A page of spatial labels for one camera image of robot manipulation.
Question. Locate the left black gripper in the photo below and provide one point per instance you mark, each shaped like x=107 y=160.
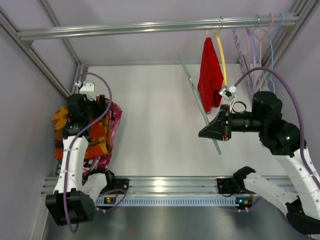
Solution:
x=100 y=103

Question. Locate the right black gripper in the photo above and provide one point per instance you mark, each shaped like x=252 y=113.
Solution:
x=226 y=122

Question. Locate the orange camouflage trousers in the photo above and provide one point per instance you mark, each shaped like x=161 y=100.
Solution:
x=99 y=143

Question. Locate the mint green hanger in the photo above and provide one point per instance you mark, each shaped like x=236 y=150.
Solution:
x=194 y=90

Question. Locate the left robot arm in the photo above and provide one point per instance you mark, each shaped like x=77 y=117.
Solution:
x=81 y=133

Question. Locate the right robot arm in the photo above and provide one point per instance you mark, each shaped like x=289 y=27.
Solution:
x=301 y=207

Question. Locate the red trousers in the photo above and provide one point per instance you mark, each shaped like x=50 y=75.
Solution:
x=210 y=77

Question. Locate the pink camouflage trousers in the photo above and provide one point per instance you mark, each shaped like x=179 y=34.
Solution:
x=100 y=164

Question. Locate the yellow hanger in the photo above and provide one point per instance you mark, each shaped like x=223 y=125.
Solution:
x=222 y=55

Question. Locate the lilac hanger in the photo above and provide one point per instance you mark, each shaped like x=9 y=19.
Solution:
x=254 y=60

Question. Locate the light blue hanger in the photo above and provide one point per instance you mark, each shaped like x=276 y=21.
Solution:
x=271 y=37

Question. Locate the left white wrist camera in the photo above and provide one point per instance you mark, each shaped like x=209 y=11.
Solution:
x=87 y=88

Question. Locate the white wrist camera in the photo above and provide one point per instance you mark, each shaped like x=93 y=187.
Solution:
x=87 y=88
x=228 y=93

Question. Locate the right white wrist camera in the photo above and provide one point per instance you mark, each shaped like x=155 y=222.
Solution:
x=228 y=93

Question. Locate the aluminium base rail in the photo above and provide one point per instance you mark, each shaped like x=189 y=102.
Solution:
x=169 y=185

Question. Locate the slotted cable duct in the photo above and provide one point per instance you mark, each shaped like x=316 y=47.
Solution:
x=173 y=201

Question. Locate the aluminium hanging rail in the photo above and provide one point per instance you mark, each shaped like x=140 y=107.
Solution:
x=64 y=32

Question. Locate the aluminium frame post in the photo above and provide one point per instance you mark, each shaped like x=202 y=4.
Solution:
x=27 y=47

